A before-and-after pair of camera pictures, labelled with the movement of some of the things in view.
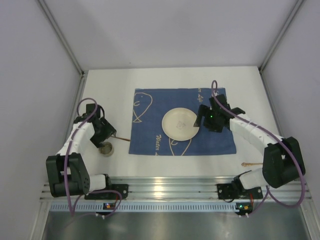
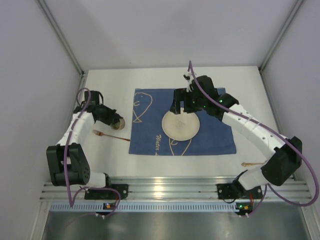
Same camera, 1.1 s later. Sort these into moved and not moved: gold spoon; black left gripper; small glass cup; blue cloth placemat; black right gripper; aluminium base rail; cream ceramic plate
Moved: black left gripper; small glass cup; black right gripper
Not moved: cream ceramic plate; gold spoon; blue cloth placemat; aluminium base rail
